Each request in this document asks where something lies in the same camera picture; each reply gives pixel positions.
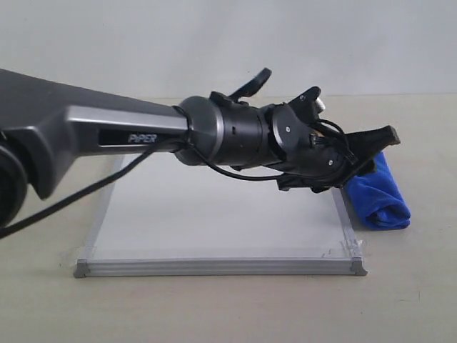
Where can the blue cloth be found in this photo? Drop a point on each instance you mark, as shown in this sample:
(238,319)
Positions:
(376,199)

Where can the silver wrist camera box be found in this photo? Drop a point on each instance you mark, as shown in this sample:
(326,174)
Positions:
(308,104)

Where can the white board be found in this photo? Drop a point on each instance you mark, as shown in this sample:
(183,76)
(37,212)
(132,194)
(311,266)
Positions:
(167,219)

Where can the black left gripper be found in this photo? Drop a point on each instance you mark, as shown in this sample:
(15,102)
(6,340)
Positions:
(320,155)

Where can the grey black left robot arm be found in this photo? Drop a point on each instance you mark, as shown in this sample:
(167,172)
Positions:
(47,125)

